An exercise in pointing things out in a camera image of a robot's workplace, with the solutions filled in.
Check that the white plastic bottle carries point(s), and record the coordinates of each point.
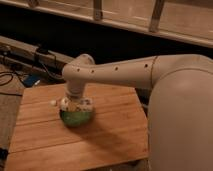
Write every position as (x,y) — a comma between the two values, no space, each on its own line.
(74,105)

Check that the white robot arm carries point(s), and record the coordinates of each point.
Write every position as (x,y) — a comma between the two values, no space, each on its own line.
(180,109)

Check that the green ceramic bowl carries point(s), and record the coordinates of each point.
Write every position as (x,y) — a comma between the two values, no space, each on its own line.
(75,119)

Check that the wooden table board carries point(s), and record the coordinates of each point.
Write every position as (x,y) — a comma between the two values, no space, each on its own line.
(41,142)

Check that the black clamp device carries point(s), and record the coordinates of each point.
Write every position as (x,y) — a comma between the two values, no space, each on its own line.
(40,51)

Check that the blue box on floor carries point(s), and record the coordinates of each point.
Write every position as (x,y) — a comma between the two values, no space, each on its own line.
(31,80)

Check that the grey metal rail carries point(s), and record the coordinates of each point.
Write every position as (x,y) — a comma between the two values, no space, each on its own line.
(29,52)

